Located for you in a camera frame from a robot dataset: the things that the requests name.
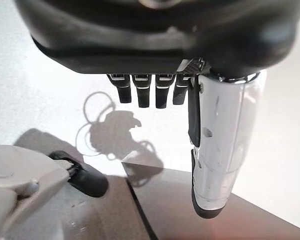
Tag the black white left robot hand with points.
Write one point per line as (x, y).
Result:
(150, 37)

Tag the brown acrylic stool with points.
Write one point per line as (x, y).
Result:
(177, 207)

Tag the silver left robot leg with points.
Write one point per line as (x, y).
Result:
(27, 180)

